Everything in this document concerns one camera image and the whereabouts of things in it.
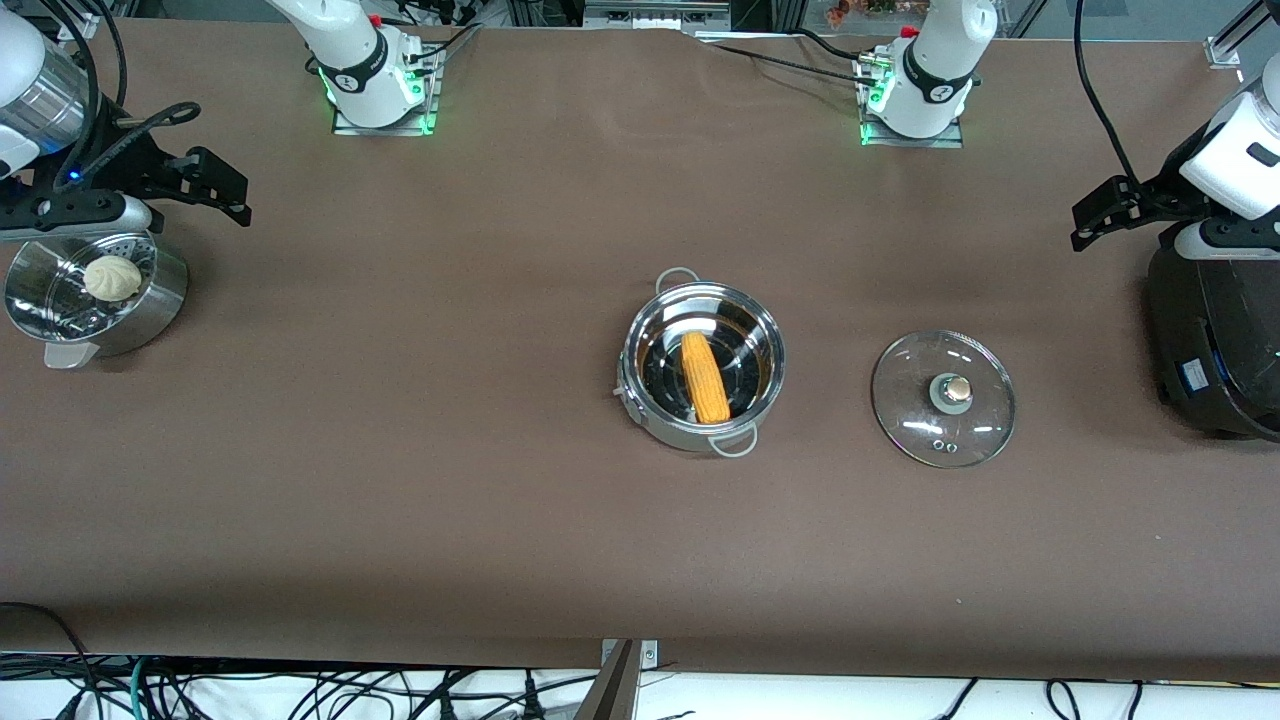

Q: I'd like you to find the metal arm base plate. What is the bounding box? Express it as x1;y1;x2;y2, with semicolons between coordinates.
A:
332;45;442;137
858;60;966;149

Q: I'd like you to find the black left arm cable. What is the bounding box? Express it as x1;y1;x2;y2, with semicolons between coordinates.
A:
1073;0;1151;191

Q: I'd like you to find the grey power strip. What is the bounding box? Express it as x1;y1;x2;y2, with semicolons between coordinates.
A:
583;0;733;31

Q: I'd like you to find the aluminium frame profile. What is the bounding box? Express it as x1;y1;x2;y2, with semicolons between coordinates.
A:
1205;0;1280;69

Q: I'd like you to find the glass pot lid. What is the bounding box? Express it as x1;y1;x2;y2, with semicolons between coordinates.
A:
870;330;1017;469

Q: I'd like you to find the steel steamer pot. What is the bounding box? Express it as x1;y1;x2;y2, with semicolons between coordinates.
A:
4;232;190;370

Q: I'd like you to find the yellow corn cob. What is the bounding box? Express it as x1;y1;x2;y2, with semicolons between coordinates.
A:
680;332;731;425

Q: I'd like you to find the brown table mat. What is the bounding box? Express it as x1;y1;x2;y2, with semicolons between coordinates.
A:
0;18;1280;681

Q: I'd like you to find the dark stand leg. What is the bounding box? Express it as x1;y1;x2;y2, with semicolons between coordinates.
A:
573;640;641;720

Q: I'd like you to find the steel pot with handles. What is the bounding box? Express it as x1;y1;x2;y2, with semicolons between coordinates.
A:
613;266;788;459

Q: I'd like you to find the black rice cooker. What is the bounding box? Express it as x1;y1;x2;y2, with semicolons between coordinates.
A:
1145;245;1280;443

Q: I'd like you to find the white steamed bun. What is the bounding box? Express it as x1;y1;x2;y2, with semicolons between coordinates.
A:
82;255;143;303

